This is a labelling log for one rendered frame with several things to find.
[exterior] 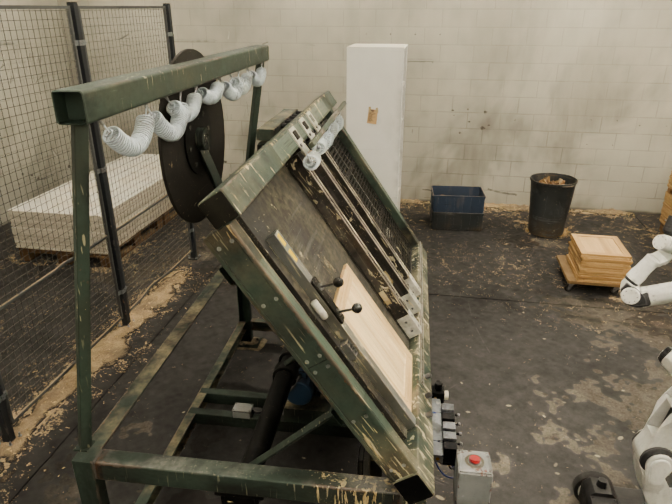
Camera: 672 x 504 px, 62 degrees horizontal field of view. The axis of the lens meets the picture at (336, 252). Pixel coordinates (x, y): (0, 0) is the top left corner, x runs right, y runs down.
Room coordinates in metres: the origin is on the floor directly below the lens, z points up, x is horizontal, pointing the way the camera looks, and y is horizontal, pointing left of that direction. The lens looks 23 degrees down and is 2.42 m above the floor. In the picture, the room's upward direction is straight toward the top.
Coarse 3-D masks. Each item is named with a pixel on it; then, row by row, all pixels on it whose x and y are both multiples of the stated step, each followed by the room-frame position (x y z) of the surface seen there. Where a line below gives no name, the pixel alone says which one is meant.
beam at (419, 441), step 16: (416, 256) 3.43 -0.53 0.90; (416, 272) 3.18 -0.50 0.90; (416, 336) 2.43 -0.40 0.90; (416, 352) 2.29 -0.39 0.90; (416, 368) 2.15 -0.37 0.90; (416, 384) 2.04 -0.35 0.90; (416, 400) 1.93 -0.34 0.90; (416, 416) 1.82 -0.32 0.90; (416, 432) 1.73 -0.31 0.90; (432, 432) 1.83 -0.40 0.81; (416, 448) 1.64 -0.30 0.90; (432, 448) 1.74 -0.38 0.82; (432, 464) 1.65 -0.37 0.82; (400, 480) 1.53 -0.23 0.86; (416, 480) 1.52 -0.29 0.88; (432, 480) 1.57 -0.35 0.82; (416, 496) 1.52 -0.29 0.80
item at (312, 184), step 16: (304, 144) 2.56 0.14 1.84; (288, 160) 2.51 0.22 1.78; (304, 176) 2.50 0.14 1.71; (320, 192) 2.49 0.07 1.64; (320, 208) 2.49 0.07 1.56; (336, 208) 2.50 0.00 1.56; (336, 224) 2.48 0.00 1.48; (352, 240) 2.47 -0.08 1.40; (352, 256) 2.47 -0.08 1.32; (368, 256) 2.46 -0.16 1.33; (368, 272) 2.46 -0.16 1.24; (384, 288) 2.45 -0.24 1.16; (400, 304) 2.44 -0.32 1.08; (400, 320) 2.44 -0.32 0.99; (416, 320) 2.48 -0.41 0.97
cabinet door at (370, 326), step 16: (352, 272) 2.30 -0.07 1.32; (352, 288) 2.19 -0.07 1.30; (336, 304) 1.94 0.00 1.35; (352, 304) 2.08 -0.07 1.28; (368, 304) 2.23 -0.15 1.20; (352, 320) 1.97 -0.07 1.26; (368, 320) 2.11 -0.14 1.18; (384, 320) 2.26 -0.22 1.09; (368, 336) 2.00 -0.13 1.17; (384, 336) 2.15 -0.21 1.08; (368, 352) 1.90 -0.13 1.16; (384, 352) 2.03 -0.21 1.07; (400, 352) 2.18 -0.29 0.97; (384, 368) 1.93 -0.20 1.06; (400, 368) 2.07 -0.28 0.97; (400, 384) 1.96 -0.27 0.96
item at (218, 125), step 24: (168, 96) 2.38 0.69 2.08; (168, 120) 2.36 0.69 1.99; (192, 120) 2.59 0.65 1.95; (216, 120) 2.93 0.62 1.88; (168, 144) 2.33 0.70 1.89; (192, 144) 2.57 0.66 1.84; (216, 144) 2.90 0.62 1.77; (168, 168) 2.30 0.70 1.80; (192, 168) 2.54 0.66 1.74; (168, 192) 2.29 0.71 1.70; (192, 192) 2.53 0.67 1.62; (192, 216) 2.50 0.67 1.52
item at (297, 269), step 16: (272, 240) 1.84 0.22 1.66; (288, 256) 1.83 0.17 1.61; (304, 272) 1.84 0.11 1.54; (304, 288) 1.83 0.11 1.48; (336, 320) 1.81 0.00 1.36; (352, 336) 1.82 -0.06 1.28; (368, 368) 1.79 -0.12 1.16; (384, 384) 1.79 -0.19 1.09; (400, 400) 1.80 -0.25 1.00; (400, 416) 1.78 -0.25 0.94
